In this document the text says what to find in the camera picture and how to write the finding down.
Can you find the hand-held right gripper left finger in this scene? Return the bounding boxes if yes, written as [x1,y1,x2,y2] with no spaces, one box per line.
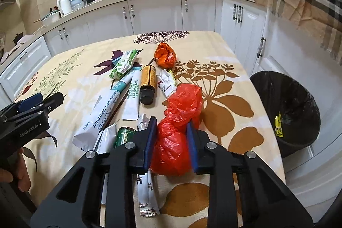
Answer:
[29,116,158,228]

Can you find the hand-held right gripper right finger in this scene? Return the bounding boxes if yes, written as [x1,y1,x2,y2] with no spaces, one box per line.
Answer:
[186,122,317,228]

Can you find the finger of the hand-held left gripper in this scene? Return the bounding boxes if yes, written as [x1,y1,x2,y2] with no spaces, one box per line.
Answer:
[0,93,44,118]
[5,92,65,125]

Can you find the red plastic bag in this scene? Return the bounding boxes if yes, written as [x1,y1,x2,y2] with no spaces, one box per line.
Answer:
[150,84,203,176]

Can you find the green can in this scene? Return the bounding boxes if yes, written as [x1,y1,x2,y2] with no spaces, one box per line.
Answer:
[114,127,135,150]

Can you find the white packet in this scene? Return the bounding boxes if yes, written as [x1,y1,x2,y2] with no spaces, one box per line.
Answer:
[156,69,178,99]
[93,123,118,204]

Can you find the white tube with green print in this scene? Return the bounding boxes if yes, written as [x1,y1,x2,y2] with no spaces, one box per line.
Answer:
[122,69,142,121]

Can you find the long white and teal sachet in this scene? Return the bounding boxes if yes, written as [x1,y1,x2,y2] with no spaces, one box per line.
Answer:
[73,67,142,152]

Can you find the black trash bin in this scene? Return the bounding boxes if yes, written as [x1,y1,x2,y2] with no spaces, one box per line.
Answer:
[250,71,321,159]

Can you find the person's left hand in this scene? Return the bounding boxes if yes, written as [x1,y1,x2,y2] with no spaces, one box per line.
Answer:
[0,148,31,192]

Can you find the silver foil sachet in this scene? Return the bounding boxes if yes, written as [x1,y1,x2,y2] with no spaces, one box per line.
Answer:
[136,114,150,132]

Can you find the white stick sachet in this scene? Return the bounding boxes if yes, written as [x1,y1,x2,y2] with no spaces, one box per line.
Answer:
[137,171,161,217]

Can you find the floral beige tablecloth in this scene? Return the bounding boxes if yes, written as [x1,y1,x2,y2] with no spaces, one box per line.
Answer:
[13,30,286,228]

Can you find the brown bottle with black cap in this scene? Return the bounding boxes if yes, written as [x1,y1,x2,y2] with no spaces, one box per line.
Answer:
[139,65,157,106]

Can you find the green wet wipes packet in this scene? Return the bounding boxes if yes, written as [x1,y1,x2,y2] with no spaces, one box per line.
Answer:
[108,49,143,81]

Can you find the white pot with green rim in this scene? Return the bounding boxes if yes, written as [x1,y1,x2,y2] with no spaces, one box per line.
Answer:
[40,10,61,25]

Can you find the yellow wrapper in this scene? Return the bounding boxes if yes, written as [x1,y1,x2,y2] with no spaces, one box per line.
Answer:
[275,112,284,138]

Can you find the orange plastic bag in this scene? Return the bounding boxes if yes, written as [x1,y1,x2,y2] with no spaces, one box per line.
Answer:
[154,43,177,69]

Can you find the white electric kettle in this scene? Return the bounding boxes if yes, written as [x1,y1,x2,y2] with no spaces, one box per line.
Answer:
[57,0,72,16]

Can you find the clear container with blue lid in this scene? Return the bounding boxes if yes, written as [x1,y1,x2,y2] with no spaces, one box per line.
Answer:
[70,0,87,11]

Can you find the white kitchen cabinet unit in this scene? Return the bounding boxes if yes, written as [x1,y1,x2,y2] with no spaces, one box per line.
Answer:
[0,0,342,191]

